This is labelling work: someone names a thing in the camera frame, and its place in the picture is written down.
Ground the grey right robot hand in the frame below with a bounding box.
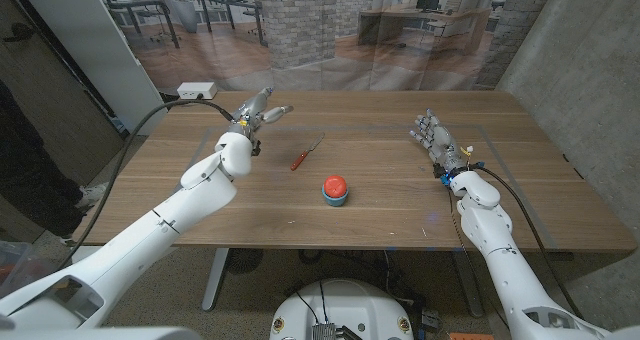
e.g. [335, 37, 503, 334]
[409, 108, 474, 181]

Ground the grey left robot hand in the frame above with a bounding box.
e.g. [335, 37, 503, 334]
[227, 86, 295, 156]

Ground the red-handled table knife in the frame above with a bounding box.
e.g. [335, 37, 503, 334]
[289, 132, 326, 172]

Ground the red ball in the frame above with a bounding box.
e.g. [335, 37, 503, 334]
[323, 174, 348, 198]

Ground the white power outlet box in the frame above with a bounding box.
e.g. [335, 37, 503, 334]
[176, 81, 219, 101]

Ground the printed office backdrop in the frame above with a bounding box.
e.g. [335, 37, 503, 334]
[94, 0, 559, 92]

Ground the small blue cup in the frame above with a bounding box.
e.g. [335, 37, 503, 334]
[321, 187, 350, 208]

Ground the grey table leg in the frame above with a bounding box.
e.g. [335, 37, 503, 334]
[201, 247, 230, 312]
[452, 249, 485, 319]

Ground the black round floor fan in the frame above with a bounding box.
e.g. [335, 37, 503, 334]
[224, 248, 265, 275]

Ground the white upright panel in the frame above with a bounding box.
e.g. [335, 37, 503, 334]
[14, 0, 169, 136]

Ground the white robot torso base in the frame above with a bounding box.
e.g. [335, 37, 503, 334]
[269, 278, 415, 340]

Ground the clear plastic storage bin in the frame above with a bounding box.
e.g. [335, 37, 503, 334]
[0, 239, 59, 296]

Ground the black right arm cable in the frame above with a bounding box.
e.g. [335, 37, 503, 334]
[469, 162, 584, 319]

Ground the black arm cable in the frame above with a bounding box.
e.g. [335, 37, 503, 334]
[469, 162, 584, 319]
[54, 98, 235, 271]

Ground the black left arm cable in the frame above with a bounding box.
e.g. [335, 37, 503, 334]
[54, 98, 235, 271]

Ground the black door handle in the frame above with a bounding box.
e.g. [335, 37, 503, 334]
[2, 22, 37, 44]

